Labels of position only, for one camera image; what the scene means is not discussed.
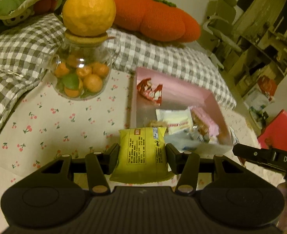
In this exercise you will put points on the large yellow citrus fruit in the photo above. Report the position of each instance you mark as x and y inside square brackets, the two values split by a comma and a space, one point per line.
[88, 18]

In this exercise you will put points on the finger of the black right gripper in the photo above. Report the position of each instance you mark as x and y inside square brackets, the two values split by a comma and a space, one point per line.
[272, 159]

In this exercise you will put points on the small red candy packet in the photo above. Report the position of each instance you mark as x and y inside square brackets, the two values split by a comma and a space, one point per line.
[149, 91]

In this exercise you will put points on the yellow snack packet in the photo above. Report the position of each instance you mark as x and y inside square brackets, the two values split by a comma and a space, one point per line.
[142, 157]

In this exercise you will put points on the cream white wafer packet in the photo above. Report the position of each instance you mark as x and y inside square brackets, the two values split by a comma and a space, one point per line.
[176, 120]

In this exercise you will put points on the small orange plush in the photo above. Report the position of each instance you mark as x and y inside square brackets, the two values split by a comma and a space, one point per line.
[45, 6]

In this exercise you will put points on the wooden bookshelf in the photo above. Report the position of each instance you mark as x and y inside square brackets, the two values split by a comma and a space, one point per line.
[261, 33]

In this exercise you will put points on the pink cardboard box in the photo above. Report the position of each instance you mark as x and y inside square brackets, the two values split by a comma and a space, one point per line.
[177, 109]

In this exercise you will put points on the glass jar with kumquats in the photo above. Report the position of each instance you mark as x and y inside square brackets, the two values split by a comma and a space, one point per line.
[81, 65]

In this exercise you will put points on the cherry print tablecloth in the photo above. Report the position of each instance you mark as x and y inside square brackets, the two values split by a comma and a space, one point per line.
[45, 125]

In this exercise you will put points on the red carrot plush pillow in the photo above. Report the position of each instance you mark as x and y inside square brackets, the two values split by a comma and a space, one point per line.
[156, 20]

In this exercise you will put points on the white office chair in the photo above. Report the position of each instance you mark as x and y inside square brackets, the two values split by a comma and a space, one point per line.
[220, 17]

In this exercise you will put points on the red plastic chair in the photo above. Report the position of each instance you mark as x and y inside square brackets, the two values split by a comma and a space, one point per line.
[275, 133]

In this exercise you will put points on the pink snack packet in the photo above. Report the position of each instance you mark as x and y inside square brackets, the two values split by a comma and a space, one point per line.
[204, 124]

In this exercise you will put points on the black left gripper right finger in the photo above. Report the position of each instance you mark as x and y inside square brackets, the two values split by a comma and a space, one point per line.
[175, 159]

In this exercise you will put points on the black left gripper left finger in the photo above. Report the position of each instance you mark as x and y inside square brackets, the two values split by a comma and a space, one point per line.
[110, 159]

